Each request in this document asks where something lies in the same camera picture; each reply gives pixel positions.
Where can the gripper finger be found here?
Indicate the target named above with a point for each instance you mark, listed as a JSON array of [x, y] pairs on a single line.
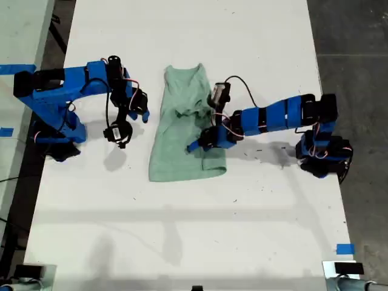
[[146, 116], [133, 116], [194, 143], [197, 149]]

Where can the pale green T-shirt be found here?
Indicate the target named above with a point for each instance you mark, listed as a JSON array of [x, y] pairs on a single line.
[[179, 151]]

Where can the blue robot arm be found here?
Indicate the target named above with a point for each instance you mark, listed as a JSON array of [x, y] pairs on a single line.
[[72, 78], [272, 115]]

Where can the black stand legs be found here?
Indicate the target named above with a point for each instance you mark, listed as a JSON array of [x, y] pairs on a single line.
[[60, 39]]

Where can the short blue tape strip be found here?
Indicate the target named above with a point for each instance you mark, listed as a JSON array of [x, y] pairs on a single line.
[[6, 131]]

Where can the long blue tape strip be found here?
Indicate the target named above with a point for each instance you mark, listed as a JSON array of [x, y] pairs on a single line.
[[7, 69]]

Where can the pale grey side table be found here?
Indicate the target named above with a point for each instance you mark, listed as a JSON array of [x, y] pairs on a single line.
[[18, 36]]

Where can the square blue tape piece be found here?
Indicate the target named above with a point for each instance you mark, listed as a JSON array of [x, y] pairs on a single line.
[[345, 249]]

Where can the small black box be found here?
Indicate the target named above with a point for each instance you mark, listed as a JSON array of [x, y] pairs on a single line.
[[348, 268], [28, 270]]

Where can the black camera stalk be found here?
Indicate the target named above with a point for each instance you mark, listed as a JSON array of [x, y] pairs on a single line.
[[220, 107], [120, 113]]

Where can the black labelled camera box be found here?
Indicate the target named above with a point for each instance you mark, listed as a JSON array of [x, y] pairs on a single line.
[[116, 133]]

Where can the pale grey camera box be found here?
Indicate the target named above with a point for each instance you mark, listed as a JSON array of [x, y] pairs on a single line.
[[219, 92]]

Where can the tiny black mount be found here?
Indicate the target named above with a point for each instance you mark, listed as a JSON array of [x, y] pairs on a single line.
[[197, 288]]

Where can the pale metal bracket plate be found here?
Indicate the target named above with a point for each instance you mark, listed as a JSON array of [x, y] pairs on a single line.
[[50, 279], [329, 269]]

